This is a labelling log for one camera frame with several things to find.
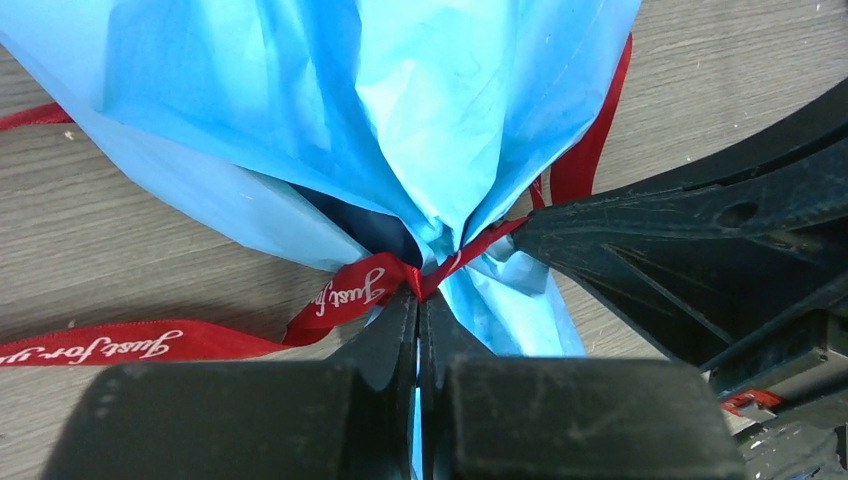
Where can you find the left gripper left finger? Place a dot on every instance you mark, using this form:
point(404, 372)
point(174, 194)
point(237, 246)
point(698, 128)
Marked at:
point(348, 416)

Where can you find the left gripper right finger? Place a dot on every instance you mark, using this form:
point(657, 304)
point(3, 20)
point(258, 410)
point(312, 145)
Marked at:
point(507, 417)

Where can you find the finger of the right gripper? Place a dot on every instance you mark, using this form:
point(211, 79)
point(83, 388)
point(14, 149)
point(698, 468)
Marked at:
point(707, 259)

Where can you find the red ribbon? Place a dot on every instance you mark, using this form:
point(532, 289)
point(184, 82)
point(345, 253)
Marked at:
point(349, 294)

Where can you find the pink flower bouquet blue wrap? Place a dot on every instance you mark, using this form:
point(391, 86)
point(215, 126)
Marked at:
point(325, 132)

